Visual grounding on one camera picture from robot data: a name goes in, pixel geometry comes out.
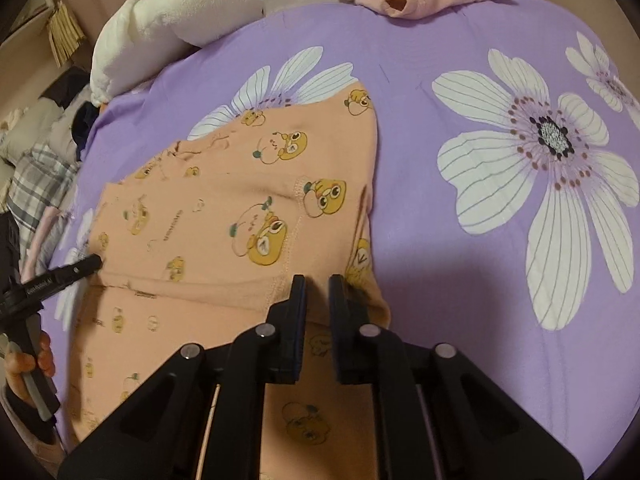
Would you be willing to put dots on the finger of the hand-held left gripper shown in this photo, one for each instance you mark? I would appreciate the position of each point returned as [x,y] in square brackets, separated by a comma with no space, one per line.
[75,271]

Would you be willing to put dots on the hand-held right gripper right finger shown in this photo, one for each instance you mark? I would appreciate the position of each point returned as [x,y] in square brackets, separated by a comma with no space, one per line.
[337,310]

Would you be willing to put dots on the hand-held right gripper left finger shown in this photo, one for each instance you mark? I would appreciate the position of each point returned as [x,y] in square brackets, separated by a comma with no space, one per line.
[299,310]

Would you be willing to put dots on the orange cartoon print garment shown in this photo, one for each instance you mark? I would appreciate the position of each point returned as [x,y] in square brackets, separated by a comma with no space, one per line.
[215,240]

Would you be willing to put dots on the person's left forearm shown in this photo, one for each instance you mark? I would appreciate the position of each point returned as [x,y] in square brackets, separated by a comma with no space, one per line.
[25,427]

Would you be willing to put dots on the person's left hand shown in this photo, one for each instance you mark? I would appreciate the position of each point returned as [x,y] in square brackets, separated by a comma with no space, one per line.
[47,357]

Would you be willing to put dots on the light pink cloth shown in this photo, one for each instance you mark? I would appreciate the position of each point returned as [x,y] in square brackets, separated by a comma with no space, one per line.
[42,240]

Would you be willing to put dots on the grey plaid cloth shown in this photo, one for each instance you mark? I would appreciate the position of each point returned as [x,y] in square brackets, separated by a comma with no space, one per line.
[40,185]

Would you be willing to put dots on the purple floral bed sheet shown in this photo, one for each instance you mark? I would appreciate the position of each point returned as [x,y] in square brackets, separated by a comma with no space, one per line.
[425,210]

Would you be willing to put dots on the navy cloth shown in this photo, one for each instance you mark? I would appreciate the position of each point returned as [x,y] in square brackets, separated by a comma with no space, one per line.
[85,125]

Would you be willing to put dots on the black cloth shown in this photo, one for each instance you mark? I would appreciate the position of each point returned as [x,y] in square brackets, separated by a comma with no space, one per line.
[70,82]

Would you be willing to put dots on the white plush toy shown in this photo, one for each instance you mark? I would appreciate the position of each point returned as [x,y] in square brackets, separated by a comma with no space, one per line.
[165,20]

